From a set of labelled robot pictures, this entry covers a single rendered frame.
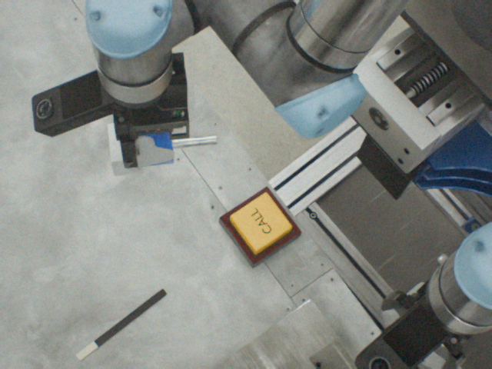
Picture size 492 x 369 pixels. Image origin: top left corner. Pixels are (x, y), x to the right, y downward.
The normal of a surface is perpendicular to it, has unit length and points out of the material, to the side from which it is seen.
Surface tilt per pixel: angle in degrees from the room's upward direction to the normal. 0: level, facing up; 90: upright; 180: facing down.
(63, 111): 32
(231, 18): 50
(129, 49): 87
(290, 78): 64
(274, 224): 0
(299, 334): 0
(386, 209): 0
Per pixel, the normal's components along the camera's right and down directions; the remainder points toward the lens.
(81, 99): -0.48, -0.19
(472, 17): -0.78, 0.39
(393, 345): -0.31, 0.07
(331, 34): -0.37, 0.64
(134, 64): 0.11, 0.95
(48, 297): 0.05, -0.31
